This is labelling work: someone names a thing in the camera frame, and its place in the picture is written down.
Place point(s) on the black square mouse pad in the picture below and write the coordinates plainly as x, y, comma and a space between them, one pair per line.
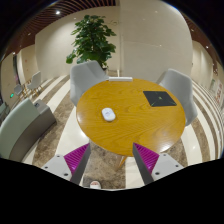
159, 98

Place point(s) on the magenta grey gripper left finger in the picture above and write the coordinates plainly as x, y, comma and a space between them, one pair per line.
70, 166

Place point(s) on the grey green sofa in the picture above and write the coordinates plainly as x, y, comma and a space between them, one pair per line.
24, 125

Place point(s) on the grey background chair near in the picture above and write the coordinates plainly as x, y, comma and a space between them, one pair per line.
35, 82

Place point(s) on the grey background chair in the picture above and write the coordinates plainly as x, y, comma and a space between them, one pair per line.
35, 82
18, 90

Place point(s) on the white shoe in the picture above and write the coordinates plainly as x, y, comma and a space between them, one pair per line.
95, 185

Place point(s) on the green potted plant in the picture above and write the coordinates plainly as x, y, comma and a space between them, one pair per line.
91, 42

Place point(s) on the grey background chair far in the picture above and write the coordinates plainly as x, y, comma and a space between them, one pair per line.
18, 90

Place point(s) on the white computer mouse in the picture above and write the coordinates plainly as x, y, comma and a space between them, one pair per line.
108, 114

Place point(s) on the grey chair left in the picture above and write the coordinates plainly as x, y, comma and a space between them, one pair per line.
83, 76

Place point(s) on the round wooden table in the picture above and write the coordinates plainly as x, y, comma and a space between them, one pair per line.
156, 128

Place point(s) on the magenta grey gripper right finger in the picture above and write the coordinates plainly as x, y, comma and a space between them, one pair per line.
153, 166

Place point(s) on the grey chair right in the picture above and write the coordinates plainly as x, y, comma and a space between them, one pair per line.
180, 85

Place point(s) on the white rectangular box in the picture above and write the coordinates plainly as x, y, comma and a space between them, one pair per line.
121, 79

